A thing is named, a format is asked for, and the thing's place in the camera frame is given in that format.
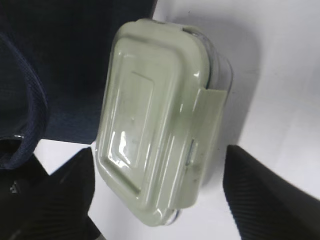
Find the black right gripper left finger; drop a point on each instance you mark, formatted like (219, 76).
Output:
(35, 205)

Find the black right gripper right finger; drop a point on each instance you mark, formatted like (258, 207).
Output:
(263, 205)

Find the dark blue insulated lunch bag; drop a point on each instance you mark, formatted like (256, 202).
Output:
(54, 57)

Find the green lidded glass food container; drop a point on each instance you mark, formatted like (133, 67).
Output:
(164, 99)

